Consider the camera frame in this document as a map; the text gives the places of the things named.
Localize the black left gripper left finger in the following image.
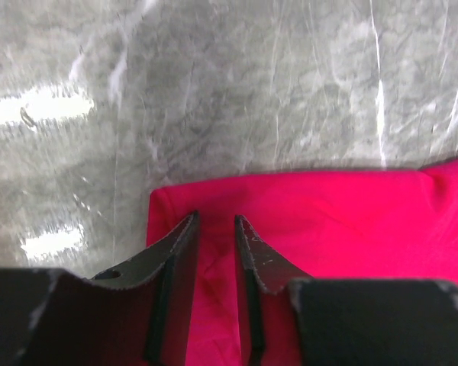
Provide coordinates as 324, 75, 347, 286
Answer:
0, 213, 199, 365

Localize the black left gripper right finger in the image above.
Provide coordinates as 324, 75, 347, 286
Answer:
234, 216, 458, 365

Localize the bright pink t-shirt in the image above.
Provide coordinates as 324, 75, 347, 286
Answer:
147, 159, 458, 365

